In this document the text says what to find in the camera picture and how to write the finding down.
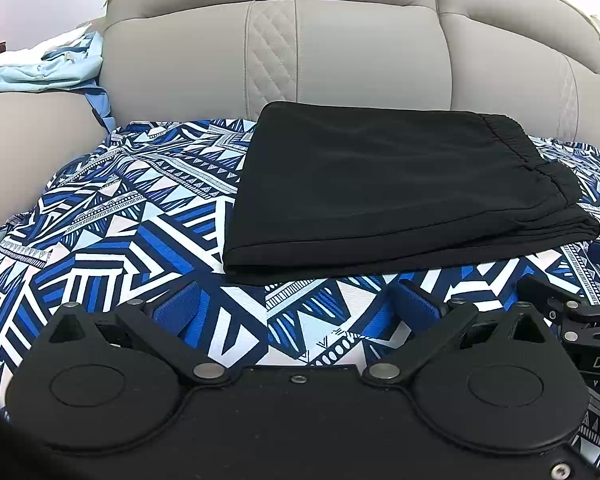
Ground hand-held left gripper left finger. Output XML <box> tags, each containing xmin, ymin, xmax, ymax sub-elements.
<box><xmin>45</xmin><ymin>281</ymin><xmax>231</xmax><ymax>386</ymax></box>

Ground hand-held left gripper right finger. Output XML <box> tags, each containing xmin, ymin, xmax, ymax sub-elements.
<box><xmin>362</xmin><ymin>280</ymin><xmax>553</xmax><ymax>386</ymax></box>

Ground black pants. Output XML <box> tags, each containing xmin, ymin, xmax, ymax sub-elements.
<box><xmin>222</xmin><ymin>101</ymin><xmax>600</xmax><ymax>286</ymax></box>

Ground blue geometric printed blanket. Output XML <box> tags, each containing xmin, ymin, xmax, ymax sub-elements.
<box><xmin>0</xmin><ymin>117</ymin><xmax>600</xmax><ymax>461</ymax></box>

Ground beige leather sofa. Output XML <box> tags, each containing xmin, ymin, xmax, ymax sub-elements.
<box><xmin>0</xmin><ymin>0</ymin><xmax>600</xmax><ymax>241</ymax></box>

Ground light blue cloth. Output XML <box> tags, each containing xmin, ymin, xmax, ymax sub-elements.
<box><xmin>0</xmin><ymin>30</ymin><xmax>116</xmax><ymax>131</ymax></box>

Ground white cloth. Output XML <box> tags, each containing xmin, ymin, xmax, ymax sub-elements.
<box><xmin>0</xmin><ymin>27</ymin><xmax>93</xmax><ymax>71</ymax></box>

